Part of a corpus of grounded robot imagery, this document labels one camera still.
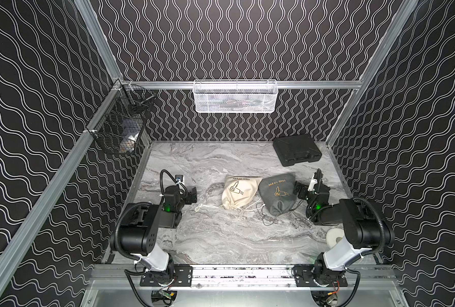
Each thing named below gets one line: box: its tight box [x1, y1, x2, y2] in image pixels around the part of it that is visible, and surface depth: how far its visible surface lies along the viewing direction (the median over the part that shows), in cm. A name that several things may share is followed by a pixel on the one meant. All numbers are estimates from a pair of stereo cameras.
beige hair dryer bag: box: [221, 174, 263, 210], surface depth 94 cm
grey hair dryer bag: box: [258, 172, 298, 217], surface depth 93 cm
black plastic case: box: [272, 134, 323, 167], surface depth 112 cm
